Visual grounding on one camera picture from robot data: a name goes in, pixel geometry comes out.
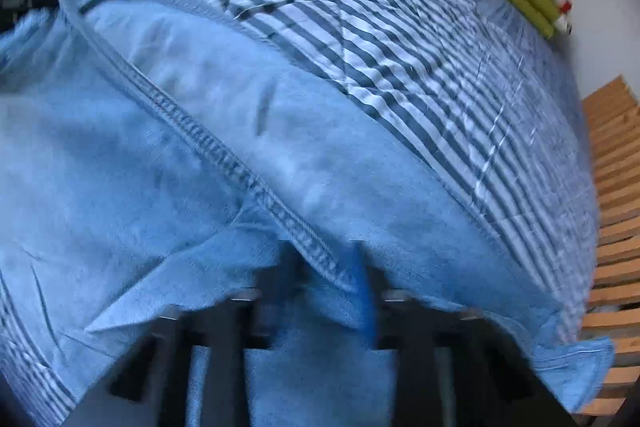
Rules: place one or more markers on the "wooden slatted frame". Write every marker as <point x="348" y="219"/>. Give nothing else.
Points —
<point x="615" y="207"/>

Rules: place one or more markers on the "light blue denim pants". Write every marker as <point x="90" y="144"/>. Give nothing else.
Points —
<point x="150" y="157"/>

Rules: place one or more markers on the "blue white striped bed blanket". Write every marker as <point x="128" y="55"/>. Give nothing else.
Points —
<point x="375" y="32"/>

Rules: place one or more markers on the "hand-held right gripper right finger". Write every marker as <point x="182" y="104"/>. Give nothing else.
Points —
<point x="367" y="307"/>

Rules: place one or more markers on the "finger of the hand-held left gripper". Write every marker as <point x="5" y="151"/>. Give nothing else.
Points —
<point x="20" y="2"/>

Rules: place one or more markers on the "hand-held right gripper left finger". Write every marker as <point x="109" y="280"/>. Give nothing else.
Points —
<point x="265" y="307"/>

